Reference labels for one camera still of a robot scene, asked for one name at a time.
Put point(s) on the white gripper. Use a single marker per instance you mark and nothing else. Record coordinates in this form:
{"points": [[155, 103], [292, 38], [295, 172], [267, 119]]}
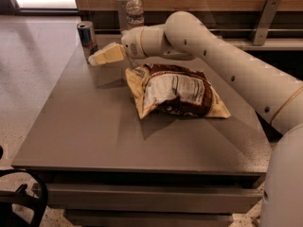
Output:
{"points": [[132, 42]]}

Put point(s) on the red bull can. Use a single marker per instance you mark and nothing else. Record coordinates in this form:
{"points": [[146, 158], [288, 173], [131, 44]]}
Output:
{"points": [[87, 38]]}

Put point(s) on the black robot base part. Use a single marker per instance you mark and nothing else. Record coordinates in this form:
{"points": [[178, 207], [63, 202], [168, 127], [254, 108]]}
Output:
{"points": [[20, 197]]}

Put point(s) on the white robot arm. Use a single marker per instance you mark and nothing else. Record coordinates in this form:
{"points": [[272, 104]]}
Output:
{"points": [[275, 95]]}

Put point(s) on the clear plastic water bottle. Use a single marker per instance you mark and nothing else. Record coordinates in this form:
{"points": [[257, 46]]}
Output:
{"points": [[135, 13]]}

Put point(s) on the brown yellow chip bag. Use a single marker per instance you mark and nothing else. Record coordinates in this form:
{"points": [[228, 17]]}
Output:
{"points": [[174, 89]]}

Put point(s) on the grey table with drawers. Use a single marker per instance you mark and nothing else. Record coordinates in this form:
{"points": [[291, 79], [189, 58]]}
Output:
{"points": [[105, 166]]}

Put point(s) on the left metal wall bracket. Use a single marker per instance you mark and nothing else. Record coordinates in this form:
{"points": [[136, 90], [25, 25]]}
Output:
{"points": [[122, 15]]}

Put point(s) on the metal wall bracket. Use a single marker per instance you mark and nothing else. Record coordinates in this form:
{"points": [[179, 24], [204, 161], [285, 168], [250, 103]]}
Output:
{"points": [[122, 15], [265, 20]]}

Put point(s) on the right metal wall bracket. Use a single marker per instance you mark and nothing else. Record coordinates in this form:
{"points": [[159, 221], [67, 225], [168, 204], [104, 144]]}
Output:
{"points": [[265, 20]]}

